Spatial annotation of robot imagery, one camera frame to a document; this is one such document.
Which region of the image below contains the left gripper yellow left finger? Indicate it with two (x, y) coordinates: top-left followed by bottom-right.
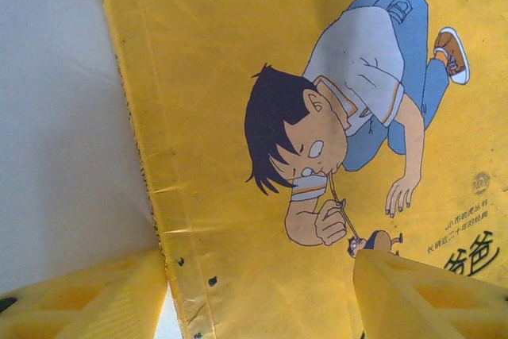
(0, 248), (170, 339)

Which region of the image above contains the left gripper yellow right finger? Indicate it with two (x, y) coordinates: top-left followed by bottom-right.
(352, 249), (508, 339)

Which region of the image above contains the yellow cartoon cover book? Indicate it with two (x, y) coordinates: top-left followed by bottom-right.
(93, 0), (508, 339)

